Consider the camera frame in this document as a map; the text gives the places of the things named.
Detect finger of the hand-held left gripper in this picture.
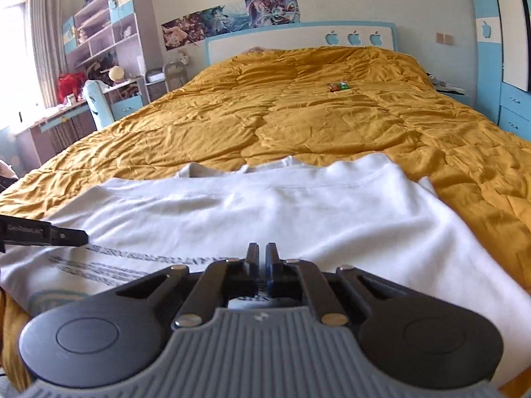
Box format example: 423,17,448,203
50,225,89,246

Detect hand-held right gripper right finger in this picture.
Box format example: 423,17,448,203
266,242,419,326

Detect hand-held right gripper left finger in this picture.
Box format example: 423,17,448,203
89,243,261,327

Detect white printed sweatshirt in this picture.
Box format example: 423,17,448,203
0,153,531,382

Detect grey desk with blue drawer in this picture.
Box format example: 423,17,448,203
14,77,147,166

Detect light blue desk chair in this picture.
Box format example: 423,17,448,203
83,80,115,132

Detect mustard yellow quilt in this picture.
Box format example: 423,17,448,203
0,45,531,390

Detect red bag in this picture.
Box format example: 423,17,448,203
57,72,87,102

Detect beige curtain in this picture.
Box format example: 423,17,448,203
27,0,67,108

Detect white and blue headboard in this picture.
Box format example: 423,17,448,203
205,21,399,67

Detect blue and white shelf unit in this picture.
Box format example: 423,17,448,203
62,0,152,104

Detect blue nightstand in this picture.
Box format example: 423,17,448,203
431,74,474,106

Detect blue and white wardrobe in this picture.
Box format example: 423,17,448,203
465,0,531,137

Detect anime wall poster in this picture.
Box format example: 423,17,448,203
161,12,206,51
245,0,302,30
201,2,250,40

